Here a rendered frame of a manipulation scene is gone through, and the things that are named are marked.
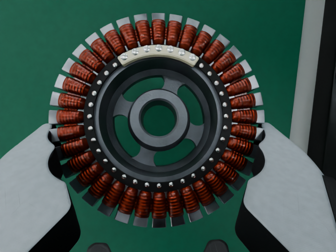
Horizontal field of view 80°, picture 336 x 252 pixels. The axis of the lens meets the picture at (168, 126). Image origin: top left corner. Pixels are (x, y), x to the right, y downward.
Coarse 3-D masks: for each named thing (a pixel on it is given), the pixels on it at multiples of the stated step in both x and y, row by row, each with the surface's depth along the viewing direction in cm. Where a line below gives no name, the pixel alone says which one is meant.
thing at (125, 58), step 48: (96, 48) 10; (144, 48) 10; (192, 48) 10; (96, 96) 10; (144, 96) 11; (240, 96) 10; (96, 144) 10; (144, 144) 11; (240, 144) 10; (96, 192) 10; (144, 192) 10; (192, 192) 10
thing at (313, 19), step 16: (320, 0) 20; (304, 16) 20; (320, 16) 20; (304, 32) 20; (320, 32) 20; (304, 48) 20; (304, 64) 20; (304, 80) 20; (304, 96) 20; (304, 112) 20; (304, 128) 20; (304, 144) 20
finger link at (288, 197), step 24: (264, 144) 9; (288, 144) 9; (264, 168) 8; (288, 168) 8; (312, 168) 8; (264, 192) 7; (288, 192) 7; (312, 192) 7; (240, 216) 7; (264, 216) 6; (288, 216) 6; (312, 216) 6; (240, 240) 7; (264, 240) 6; (288, 240) 6; (312, 240) 6
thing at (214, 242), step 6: (210, 240) 5; (216, 240) 5; (222, 240) 5; (90, 246) 5; (96, 246) 5; (102, 246) 5; (108, 246) 5; (210, 246) 5; (216, 246) 5; (222, 246) 5
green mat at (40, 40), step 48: (0, 0) 19; (48, 0) 19; (96, 0) 19; (144, 0) 19; (192, 0) 19; (240, 0) 20; (288, 0) 20; (0, 48) 19; (48, 48) 19; (240, 48) 20; (288, 48) 20; (0, 96) 19; (48, 96) 19; (192, 96) 19; (288, 96) 20; (0, 144) 19; (192, 144) 20; (240, 192) 20; (96, 240) 19; (144, 240) 19; (192, 240) 20
